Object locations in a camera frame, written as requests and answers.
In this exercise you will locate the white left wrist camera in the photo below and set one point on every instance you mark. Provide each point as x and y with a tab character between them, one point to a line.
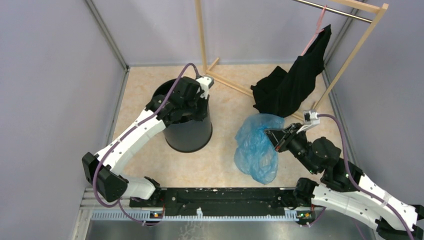
205	83

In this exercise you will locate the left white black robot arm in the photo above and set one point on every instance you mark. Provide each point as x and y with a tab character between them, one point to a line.
103	169

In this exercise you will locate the pink hanger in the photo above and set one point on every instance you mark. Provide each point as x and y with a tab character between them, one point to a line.
317	30

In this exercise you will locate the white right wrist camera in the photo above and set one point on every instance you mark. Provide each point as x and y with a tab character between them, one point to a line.
311	120

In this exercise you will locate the blue plastic trash bag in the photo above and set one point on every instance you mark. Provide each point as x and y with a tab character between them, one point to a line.
255	155

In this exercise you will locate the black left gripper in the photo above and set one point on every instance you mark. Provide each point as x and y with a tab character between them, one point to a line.
201	116

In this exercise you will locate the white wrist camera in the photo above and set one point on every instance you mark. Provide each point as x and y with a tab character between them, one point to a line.
205	83
311	120

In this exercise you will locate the black cloth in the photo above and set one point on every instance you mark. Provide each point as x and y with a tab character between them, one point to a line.
282	92

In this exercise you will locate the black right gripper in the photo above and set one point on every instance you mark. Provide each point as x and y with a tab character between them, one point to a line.
280	138

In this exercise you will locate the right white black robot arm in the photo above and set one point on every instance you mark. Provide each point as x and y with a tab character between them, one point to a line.
345	188

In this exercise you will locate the black trash bin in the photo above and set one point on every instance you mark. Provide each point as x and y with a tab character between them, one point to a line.
186	137

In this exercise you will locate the wooden clothes rack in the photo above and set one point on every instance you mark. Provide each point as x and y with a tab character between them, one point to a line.
361	11

